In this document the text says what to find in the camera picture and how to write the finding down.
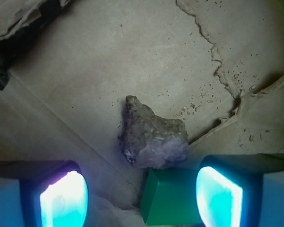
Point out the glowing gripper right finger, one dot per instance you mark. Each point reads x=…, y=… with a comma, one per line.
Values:
x=241, y=190

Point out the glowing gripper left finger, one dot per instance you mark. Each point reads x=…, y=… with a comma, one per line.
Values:
x=51, y=193

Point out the brown paper lined box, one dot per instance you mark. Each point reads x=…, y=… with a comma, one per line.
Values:
x=218, y=65

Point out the green rectangular block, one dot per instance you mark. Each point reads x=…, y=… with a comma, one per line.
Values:
x=169, y=198

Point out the brown rough rock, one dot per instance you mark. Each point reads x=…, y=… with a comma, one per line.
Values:
x=150, y=141

